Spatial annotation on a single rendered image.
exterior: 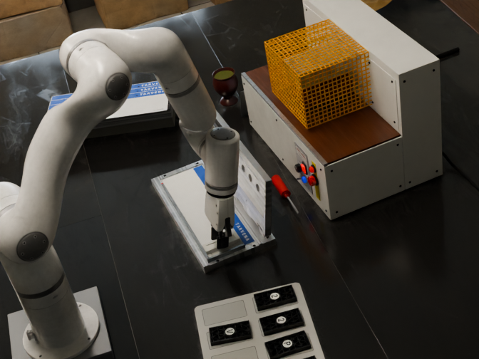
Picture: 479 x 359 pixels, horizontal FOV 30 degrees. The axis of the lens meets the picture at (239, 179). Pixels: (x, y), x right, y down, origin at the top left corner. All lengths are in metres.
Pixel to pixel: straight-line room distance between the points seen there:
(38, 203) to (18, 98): 1.39
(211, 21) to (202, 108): 1.43
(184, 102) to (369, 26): 0.67
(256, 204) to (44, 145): 0.67
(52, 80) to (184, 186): 0.93
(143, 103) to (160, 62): 0.91
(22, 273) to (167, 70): 0.56
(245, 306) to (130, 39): 0.72
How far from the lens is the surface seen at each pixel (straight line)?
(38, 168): 1.94
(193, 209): 2.51
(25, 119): 3.17
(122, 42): 1.96
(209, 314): 2.22
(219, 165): 2.18
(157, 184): 2.63
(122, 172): 2.76
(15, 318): 2.36
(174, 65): 1.98
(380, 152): 2.37
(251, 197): 2.39
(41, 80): 3.36
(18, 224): 1.93
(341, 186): 2.36
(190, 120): 2.08
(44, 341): 2.22
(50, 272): 2.08
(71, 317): 2.18
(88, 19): 5.81
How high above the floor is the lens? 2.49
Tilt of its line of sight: 37 degrees down
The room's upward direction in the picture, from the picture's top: 11 degrees counter-clockwise
